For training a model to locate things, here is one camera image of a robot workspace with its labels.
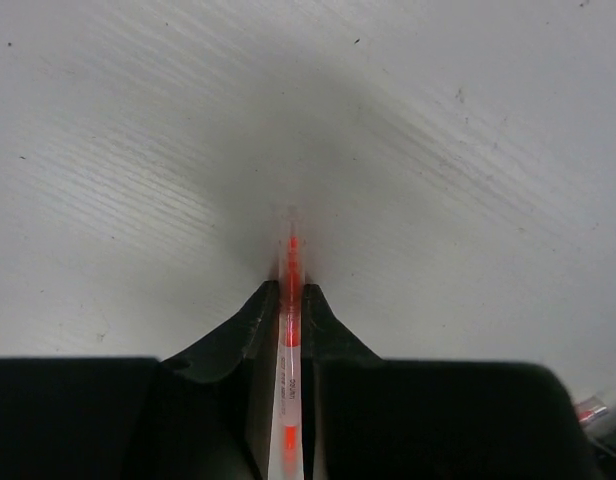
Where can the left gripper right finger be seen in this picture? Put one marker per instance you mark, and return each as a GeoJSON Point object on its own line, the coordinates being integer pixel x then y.
{"type": "Point", "coordinates": [323, 337]}

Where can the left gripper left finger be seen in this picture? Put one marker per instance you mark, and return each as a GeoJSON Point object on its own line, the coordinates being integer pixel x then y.
{"type": "Point", "coordinates": [223, 403]}

